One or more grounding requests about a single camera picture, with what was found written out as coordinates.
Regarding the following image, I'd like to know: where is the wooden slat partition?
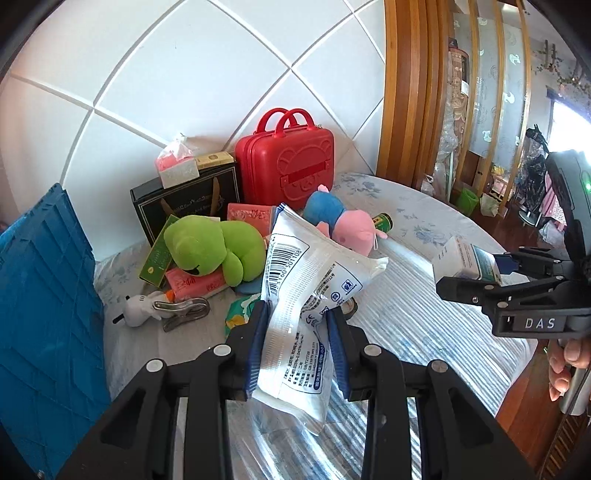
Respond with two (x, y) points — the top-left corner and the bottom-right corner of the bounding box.
(443, 0), (536, 217)

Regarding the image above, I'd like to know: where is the red patterned box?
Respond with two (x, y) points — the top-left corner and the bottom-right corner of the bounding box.
(226, 203), (278, 236)

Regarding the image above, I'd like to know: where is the wooden frame post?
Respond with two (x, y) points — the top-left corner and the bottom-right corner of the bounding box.
(375, 0), (455, 195)

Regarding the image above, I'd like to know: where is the white teal box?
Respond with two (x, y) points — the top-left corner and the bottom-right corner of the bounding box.
(433, 235), (504, 287)

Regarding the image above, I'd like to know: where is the green can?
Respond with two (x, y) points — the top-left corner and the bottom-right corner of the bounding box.
(372, 212), (393, 240)

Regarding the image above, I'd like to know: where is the white mask packet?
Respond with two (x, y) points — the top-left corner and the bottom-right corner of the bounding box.
(253, 203), (389, 437)

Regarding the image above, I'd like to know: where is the pink tissue pack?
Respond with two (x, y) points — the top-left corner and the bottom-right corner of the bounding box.
(165, 268), (229, 302)

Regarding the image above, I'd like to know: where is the red toy suitcase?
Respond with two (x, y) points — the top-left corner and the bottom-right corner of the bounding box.
(235, 107), (336, 215)

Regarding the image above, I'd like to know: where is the green long box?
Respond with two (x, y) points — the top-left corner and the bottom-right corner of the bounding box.
(139, 215), (178, 288)

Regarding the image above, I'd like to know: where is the person's right hand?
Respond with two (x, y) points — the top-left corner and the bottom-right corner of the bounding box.
(549, 337), (591, 401)

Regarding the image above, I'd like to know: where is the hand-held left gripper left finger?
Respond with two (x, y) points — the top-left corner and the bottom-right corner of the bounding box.
(55, 300), (271, 480)

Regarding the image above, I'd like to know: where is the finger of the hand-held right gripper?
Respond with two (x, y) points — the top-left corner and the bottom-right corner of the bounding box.
(494, 249), (578, 278)
(436, 276), (573, 319)

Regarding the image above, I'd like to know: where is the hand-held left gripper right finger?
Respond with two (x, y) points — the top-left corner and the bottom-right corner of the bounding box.
(325, 308), (539, 480)

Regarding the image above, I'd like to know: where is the pink tissue box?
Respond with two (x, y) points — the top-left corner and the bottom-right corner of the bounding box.
(156, 133), (200, 188)

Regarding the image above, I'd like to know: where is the blue pink pig plush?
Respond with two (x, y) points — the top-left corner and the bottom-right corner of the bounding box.
(302, 184), (382, 257)

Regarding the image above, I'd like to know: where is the metal clip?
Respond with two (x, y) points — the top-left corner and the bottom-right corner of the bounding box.
(152, 296), (211, 332)

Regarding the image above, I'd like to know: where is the white plush toy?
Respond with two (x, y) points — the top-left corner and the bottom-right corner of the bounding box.
(112, 292), (174, 328)

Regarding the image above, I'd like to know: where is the blue plastic crate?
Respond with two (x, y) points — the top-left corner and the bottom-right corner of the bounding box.
(0, 182), (114, 480)

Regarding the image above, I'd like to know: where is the green bin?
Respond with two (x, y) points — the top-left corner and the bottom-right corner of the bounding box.
(455, 188), (478, 215)

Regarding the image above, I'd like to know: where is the green frog plush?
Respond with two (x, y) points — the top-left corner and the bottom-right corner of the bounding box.
(164, 215), (267, 289)

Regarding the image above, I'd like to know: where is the beige small box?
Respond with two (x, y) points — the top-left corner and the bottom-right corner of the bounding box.
(195, 151), (236, 170)

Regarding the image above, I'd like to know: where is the black gift box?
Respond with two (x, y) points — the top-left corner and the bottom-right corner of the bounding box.
(130, 162), (241, 247)

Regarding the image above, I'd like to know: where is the green patterned packet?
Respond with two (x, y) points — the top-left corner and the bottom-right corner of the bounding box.
(224, 295), (259, 330)

